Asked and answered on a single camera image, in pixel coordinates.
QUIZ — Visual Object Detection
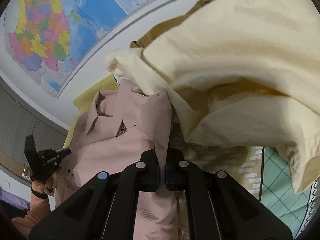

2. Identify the black wrist strap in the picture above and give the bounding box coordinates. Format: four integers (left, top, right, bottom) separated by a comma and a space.
31, 187, 48, 200

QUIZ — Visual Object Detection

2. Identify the yellow bed sheet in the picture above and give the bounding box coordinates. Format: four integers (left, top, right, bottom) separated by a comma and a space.
62, 76, 120, 150

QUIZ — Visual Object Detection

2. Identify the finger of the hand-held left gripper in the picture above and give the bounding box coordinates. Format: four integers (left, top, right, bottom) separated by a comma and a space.
56, 148, 72, 161

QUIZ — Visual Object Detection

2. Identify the person's left forearm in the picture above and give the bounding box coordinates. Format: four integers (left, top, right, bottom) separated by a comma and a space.
11, 192, 52, 234

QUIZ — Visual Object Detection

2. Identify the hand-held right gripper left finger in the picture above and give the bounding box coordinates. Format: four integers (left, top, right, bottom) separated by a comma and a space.
29, 151, 161, 240

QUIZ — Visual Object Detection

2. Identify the person's left hand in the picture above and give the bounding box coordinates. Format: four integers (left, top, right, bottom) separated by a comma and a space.
31, 174, 54, 195

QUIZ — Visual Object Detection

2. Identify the colourful wall map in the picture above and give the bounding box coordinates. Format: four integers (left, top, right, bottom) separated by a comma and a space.
0, 0, 208, 99

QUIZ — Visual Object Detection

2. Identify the purple cloth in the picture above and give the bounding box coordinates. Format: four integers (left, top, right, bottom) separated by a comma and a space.
0, 189, 32, 207

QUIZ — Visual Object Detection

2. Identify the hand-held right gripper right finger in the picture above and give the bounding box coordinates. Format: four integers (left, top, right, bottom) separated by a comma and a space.
164, 150, 293, 240

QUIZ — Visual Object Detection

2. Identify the pink shirt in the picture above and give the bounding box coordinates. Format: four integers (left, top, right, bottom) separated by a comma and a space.
54, 81, 187, 240

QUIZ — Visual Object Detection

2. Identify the grey wood-grain panel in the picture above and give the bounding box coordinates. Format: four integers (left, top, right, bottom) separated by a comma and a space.
0, 84, 70, 178

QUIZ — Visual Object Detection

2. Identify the cream garment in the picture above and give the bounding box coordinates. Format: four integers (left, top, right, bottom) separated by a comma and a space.
105, 0, 320, 194

